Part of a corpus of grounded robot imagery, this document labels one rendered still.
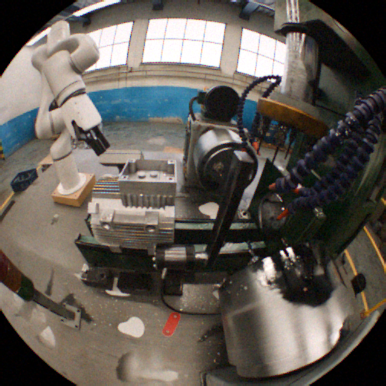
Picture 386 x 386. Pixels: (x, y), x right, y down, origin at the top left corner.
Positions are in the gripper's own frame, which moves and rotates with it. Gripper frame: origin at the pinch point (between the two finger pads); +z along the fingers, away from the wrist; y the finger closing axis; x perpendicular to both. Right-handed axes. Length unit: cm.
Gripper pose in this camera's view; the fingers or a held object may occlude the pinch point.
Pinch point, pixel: (100, 145)
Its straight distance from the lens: 44.6
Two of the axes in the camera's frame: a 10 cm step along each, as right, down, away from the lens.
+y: 0.8, 6.0, -7.9
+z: 3.9, 7.2, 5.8
